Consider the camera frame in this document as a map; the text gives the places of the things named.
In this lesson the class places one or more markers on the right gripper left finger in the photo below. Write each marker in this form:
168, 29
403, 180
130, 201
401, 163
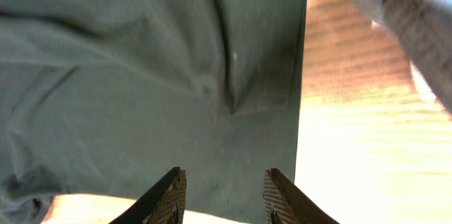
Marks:
163, 203

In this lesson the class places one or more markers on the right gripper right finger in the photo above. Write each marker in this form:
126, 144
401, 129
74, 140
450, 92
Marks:
285, 203

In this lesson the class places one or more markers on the black t-shirt with logo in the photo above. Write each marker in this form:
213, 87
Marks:
105, 96

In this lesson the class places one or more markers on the dark grey folded shirt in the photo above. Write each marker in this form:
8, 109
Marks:
424, 31

